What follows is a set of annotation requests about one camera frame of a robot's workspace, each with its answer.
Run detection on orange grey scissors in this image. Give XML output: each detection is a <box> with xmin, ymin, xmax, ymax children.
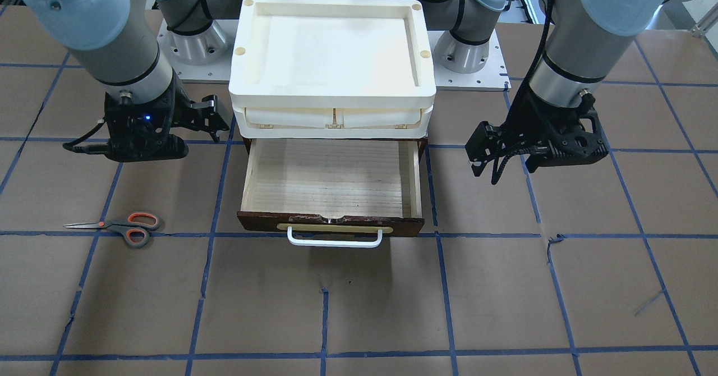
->
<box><xmin>64</xmin><ymin>212</ymin><xmax>160</xmax><ymax>248</ymax></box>

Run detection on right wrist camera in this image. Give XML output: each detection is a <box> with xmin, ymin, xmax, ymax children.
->
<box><xmin>173</xmin><ymin>94</ymin><xmax>233</xmax><ymax>143</ymax></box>

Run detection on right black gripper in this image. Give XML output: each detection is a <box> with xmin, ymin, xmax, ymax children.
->
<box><xmin>104</xmin><ymin>92</ymin><xmax>189</xmax><ymax>163</ymax></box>

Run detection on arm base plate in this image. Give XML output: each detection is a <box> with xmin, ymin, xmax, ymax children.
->
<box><xmin>157</xmin><ymin>20</ymin><xmax>238</xmax><ymax>84</ymax></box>
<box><xmin>428</xmin><ymin>30</ymin><xmax>510</xmax><ymax>91</ymax></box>

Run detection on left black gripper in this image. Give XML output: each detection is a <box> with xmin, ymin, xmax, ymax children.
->
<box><xmin>508</xmin><ymin>95</ymin><xmax>609</xmax><ymax>172</ymax></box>

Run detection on cream plastic tray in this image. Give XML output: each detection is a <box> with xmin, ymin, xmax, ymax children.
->
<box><xmin>228</xmin><ymin>0</ymin><xmax>436</xmax><ymax>139</ymax></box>

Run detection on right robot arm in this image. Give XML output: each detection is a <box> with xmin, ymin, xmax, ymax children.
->
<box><xmin>23</xmin><ymin>0</ymin><xmax>242</xmax><ymax>163</ymax></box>

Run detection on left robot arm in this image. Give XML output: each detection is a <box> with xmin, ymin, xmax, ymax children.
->
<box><xmin>418</xmin><ymin>0</ymin><xmax>690</xmax><ymax>182</ymax></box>

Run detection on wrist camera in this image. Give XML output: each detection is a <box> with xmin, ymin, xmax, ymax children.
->
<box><xmin>464</xmin><ymin>121</ymin><xmax>505</xmax><ymax>177</ymax></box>
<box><xmin>173</xmin><ymin>94</ymin><xmax>233</xmax><ymax>143</ymax></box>

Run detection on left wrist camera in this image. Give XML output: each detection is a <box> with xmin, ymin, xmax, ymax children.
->
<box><xmin>464</xmin><ymin>121</ymin><xmax>505</xmax><ymax>177</ymax></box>

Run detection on dark brown wooden cabinet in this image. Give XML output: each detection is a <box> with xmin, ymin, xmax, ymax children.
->
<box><xmin>241</xmin><ymin>135</ymin><xmax>429</xmax><ymax>150</ymax></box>

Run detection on wooden drawer with white handle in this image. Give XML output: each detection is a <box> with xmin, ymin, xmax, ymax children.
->
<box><xmin>237</xmin><ymin>138</ymin><xmax>427</xmax><ymax>248</ymax></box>

